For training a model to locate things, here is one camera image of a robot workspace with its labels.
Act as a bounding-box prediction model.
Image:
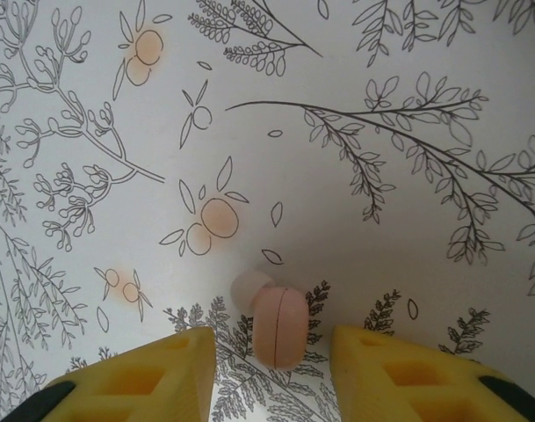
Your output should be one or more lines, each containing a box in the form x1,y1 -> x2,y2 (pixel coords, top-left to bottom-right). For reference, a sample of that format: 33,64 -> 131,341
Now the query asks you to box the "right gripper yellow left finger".
1,327 -> 218,422

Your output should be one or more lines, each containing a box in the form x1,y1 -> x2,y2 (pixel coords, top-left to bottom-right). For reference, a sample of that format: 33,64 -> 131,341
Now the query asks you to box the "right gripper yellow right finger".
329,324 -> 535,422

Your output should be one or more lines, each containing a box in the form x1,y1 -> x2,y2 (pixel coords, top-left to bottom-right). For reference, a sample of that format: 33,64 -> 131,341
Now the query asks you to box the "pink wireless earbud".
230,268 -> 312,370

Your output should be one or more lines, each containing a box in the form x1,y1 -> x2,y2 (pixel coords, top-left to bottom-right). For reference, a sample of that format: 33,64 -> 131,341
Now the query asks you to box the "floral patterned table cover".
0,0 -> 535,422

